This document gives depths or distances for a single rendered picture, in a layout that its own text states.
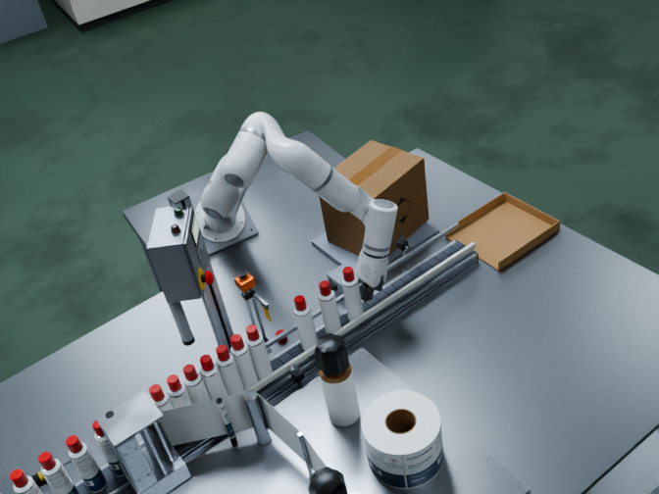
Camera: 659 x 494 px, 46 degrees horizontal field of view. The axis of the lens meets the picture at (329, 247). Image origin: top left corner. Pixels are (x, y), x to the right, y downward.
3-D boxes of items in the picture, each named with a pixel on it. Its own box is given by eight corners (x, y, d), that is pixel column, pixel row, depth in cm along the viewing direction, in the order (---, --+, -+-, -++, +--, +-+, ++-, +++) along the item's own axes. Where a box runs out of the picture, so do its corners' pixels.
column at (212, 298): (232, 374, 243) (175, 203, 201) (225, 368, 246) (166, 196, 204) (244, 368, 245) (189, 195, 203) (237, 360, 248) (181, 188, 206)
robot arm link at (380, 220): (358, 235, 240) (369, 249, 233) (365, 196, 234) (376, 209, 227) (383, 234, 243) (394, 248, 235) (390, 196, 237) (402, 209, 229)
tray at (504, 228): (499, 271, 262) (499, 262, 259) (445, 237, 279) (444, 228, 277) (559, 229, 274) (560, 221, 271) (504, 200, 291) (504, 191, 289)
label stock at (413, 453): (456, 441, 207) (454, 406, 197) (422, 501, 194) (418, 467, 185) (390, 415, 216) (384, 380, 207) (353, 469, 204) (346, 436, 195)
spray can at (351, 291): (355, 325, 245) (346, 277, 232) (344, 318, 248) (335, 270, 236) (367, 318, 247) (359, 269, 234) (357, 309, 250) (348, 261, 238)
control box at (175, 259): (167, 304, 204) (145, 248, 192) (175, 262, 217) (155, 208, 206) (204, 298, 204) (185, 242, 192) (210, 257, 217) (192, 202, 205)
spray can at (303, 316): (308, 355, 238) (297, 307, 225) (298, 346, 242) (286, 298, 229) (322, 346, 240) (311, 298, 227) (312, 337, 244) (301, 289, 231)
